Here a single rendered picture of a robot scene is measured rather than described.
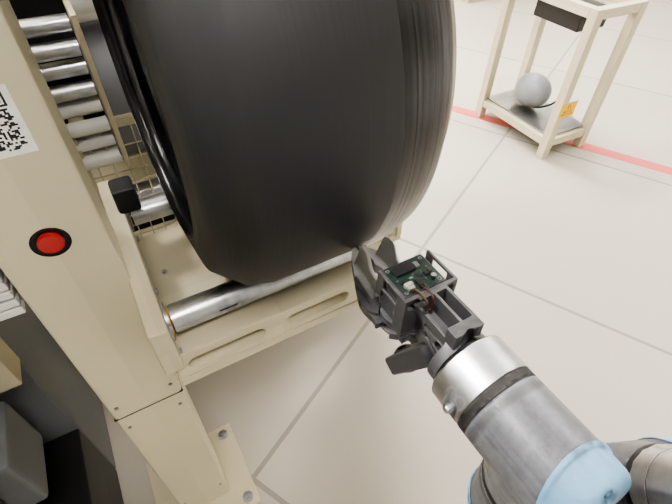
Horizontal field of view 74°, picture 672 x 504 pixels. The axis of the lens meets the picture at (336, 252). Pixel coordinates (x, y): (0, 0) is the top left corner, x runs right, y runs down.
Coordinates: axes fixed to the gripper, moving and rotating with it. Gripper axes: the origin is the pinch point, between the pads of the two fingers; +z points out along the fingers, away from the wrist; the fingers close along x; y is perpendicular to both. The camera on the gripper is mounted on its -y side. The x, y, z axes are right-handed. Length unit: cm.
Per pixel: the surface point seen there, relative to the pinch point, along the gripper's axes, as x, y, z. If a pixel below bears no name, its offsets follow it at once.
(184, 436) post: 32, -58, 18
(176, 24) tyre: 16.7, 31.1, 3.1
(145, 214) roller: 22.9, -11.3, 38.2
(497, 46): -194, -56, 153
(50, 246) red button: 35.1, 3.8, 17.3
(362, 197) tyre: 2.6, 13.4, -3.4
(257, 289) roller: 11.9, -10.8, 10.5
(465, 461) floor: -39, -102, -10
